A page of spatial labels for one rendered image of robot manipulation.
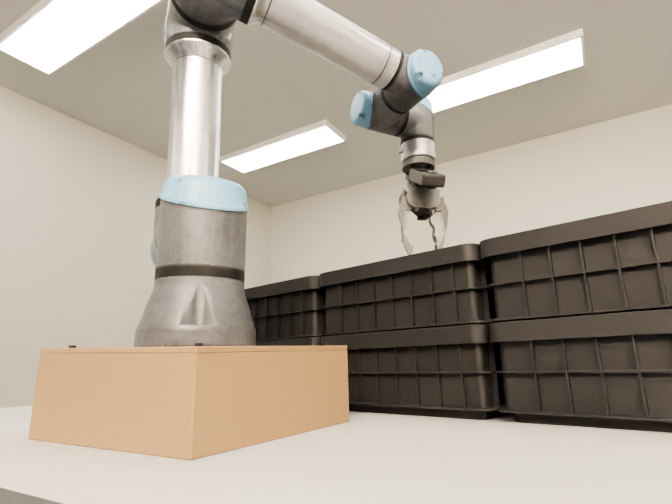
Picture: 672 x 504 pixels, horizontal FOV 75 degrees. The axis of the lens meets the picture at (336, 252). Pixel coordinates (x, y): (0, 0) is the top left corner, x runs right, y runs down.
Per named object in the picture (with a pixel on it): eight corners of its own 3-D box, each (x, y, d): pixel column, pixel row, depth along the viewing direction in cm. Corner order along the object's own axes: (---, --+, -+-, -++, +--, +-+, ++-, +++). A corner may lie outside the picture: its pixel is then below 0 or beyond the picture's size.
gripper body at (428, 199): (431, 223, 99) (429, 174, 102) (443, 210, 90) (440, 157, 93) (398, 222, 98) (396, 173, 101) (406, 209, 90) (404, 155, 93)
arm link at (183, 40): (151, 274, 62) (171, -48, 73) (146, 287, 75) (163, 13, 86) (236, 278, 67) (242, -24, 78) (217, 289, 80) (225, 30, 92)
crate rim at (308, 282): (314, 287, 78) (314, 274, 78) (217, 305, 97) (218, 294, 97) (429, 306, 107) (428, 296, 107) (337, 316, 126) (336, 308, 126)
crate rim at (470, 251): (475, 258, 58) (473, 241, 59) (314, 287, 78) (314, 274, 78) (561, 290, 88) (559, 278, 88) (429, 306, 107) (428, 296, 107)
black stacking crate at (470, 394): (493, 422, 53) (482, 323, 56) (316, 410, 72) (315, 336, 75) (578, 398, 82) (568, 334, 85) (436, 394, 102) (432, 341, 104)
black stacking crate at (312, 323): (315, 342, 75) (314, 277, 78) (216, 349, 94) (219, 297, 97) (431, 346, 104) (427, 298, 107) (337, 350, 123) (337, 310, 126)
